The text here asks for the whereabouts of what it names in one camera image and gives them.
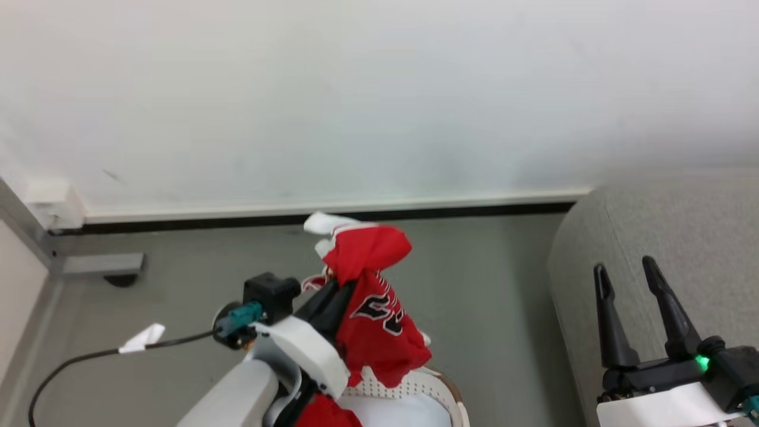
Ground white black baseboard strip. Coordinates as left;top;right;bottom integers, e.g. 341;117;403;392
50;188;594;237

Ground black cable with white tag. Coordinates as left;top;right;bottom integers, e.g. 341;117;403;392
28;323;218;427

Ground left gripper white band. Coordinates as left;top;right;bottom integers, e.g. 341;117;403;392
255;280;358;399

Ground grey partition foot bar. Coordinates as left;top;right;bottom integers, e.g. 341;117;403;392
62;253;145;277

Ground teal cable connector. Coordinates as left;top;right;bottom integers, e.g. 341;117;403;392
213;301;264;349

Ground grey fabric sofa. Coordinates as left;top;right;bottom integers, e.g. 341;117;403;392
547;178;759;427

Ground white laundry basket brown rim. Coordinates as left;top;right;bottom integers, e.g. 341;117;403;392
340;366;471;427

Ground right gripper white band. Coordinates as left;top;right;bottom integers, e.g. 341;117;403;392
594;256;743;427

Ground white wall box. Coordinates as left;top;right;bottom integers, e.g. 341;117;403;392
24;180;85;231

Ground grey partition frame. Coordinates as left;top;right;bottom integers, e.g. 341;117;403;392
0;178;65;427

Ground red white basketball jersey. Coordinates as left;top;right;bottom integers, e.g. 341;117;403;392
295;212;433;427

